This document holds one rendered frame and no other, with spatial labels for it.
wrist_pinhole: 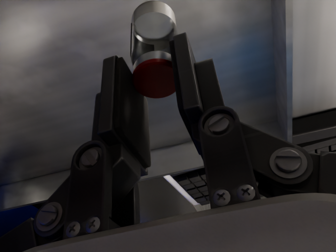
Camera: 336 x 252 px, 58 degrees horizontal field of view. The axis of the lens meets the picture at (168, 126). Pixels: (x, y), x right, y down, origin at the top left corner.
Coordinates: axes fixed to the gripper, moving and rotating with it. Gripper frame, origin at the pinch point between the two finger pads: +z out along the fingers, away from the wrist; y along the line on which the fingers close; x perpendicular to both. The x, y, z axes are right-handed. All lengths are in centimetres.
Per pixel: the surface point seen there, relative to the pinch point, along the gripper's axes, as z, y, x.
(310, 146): 15.7, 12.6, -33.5
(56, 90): 10.9, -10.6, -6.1
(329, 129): 8.7, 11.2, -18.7
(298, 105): 10.8, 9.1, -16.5
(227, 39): 10.6, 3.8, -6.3
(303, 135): 8.7, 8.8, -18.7
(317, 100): 10.7, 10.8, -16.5
